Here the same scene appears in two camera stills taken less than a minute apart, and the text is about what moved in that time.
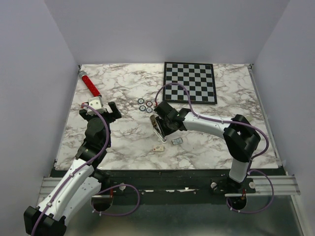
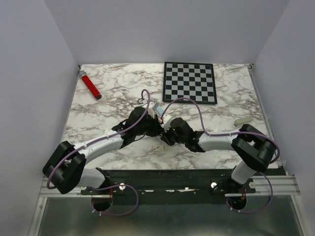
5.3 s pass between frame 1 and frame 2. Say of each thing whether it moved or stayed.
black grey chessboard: stayed
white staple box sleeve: stayed
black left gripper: moved
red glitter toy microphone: stayed
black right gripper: moved
